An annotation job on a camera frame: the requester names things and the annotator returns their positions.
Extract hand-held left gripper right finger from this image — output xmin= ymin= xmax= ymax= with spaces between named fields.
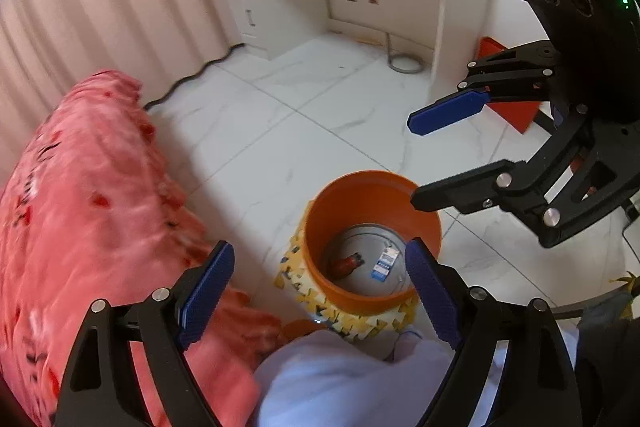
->
xmin=404 ymin=237 xmax=583 ymax=427

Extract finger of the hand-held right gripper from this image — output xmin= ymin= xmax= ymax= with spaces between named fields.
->
xmin=407 ymin=41 xmax=560 ymax=136
xmin=411 ymin=106 xmax=640 ymax=249

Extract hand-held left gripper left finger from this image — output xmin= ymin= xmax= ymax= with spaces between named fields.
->
xmin=52 ymin=241 xmax=236 ymax=427

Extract orange plastic bucket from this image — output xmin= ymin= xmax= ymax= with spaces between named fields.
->
xmin=303 ymin=170 xmax=443 ymax=315

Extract small blue white packet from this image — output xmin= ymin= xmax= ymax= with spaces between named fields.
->
xmin=371 ymin=248 xmax=399 ymax=283

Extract flat red box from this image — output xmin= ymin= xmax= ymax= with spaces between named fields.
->
xmin=475 ymin=37 xmax=545 ymax=135

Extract small red item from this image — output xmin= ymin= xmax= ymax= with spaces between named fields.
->
xmin=334 ymin=253 xmax=364 ymax=279

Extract orange cloth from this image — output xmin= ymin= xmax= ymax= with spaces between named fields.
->
xmin=279 ymin=319 xmax=327 ymax=349

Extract yellow foam puzzle mat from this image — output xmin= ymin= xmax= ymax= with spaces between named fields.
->
xmin=273 ymin=227 xmax=421 ymax=343

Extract person's pale lavender pants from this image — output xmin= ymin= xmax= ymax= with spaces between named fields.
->
xmin=252 ymin=329 xmax=581 ymax=427

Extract pink printed blanket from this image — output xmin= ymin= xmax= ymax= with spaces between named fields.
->
xmin=0 ymin=69 xmax=283 ymax=427

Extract dark cloth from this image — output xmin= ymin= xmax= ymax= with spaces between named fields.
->
xmin=574 ymin=292 xmax=640 ymax=427

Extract white drawer cabinet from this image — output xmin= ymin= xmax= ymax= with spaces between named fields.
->
xmin=216 ymin=0 xmax=282 ymax=62

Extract pale pink curtain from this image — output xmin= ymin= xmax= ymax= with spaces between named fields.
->
xmin=0 ymin=0 xmax=261 ymax=188

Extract grey coiled hose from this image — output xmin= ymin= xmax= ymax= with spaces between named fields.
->
xmin=384 ymin=31 xmax=422 ymax=74

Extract yellow strap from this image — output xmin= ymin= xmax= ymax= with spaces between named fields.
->
xmin=607 ymin=272 xmax=640 ymax=296

